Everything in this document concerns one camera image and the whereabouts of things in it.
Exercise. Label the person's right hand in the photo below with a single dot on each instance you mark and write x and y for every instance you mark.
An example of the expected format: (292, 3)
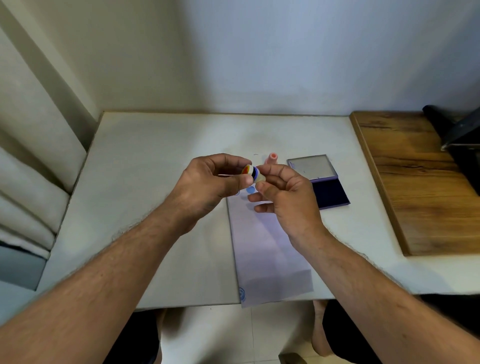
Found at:
(294, 206)

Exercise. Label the person's left hand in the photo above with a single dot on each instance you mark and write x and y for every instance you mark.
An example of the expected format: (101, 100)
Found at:
(198, 189)

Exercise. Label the person's right middle finger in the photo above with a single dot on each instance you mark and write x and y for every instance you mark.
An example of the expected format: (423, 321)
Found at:
(260, 197)

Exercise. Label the person's right thumb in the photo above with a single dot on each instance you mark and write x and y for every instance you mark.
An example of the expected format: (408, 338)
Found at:
(279, 171)

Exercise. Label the person's left thumb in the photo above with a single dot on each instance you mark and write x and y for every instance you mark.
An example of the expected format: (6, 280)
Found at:
(232, 184)

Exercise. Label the small round colourful stamp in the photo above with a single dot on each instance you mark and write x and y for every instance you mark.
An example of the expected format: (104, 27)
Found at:
(252, 173)

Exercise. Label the person's left forearm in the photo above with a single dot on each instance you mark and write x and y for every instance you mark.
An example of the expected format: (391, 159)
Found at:
(93, 285)

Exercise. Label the person's right forearm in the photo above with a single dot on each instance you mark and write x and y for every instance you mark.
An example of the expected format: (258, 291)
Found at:
(375, 296)

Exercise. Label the small pink stamp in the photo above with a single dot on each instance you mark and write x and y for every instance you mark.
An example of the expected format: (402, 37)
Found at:
(270, 157)

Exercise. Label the open blue ink pad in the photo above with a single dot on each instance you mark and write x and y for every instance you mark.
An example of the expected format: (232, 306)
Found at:
(322, 183)

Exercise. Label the white paper sheet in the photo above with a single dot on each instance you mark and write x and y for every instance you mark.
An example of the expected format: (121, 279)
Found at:
(262, 262)

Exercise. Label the brown wooden board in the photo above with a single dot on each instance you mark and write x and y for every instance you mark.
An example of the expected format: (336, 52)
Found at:
(423, 187)

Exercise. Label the person's right leg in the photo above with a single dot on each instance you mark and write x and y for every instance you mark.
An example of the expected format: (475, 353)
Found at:
(319, 330)

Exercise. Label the person's leg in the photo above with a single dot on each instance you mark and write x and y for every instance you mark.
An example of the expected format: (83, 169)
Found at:
(161, 330)
(319, 330)

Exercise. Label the person's left leg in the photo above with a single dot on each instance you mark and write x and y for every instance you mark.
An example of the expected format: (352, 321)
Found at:
(161, 330)

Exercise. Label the black shorts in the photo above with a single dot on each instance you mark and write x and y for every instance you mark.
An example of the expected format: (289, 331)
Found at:
(142, 339)

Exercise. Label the black equipment stand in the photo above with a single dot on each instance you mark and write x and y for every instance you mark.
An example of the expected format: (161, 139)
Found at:
(463, 142)

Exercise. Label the white fabric curtain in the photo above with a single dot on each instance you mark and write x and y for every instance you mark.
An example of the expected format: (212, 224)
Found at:
(30, 168)

